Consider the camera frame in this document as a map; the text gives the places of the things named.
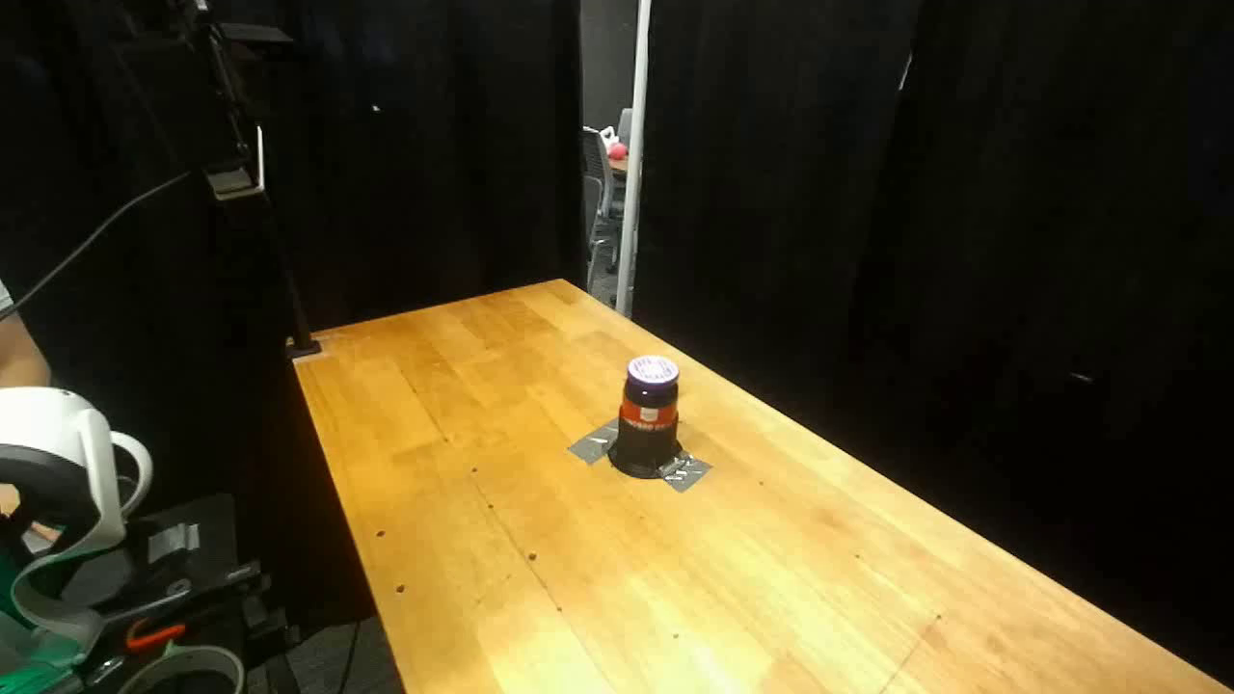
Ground roll of tape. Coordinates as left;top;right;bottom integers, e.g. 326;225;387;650
154;644;243;694

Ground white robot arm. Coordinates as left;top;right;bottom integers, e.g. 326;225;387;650
0;386;154;644

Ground white vertical pole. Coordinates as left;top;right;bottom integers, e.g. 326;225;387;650
615;0;654;315

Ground orange handled clamp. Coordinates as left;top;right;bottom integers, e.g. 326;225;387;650
123;622;190;657

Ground black camera tripod stand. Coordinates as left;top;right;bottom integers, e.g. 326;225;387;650
190;0;320;357

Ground black equipment cart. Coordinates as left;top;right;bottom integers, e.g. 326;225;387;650
70;492;298;694

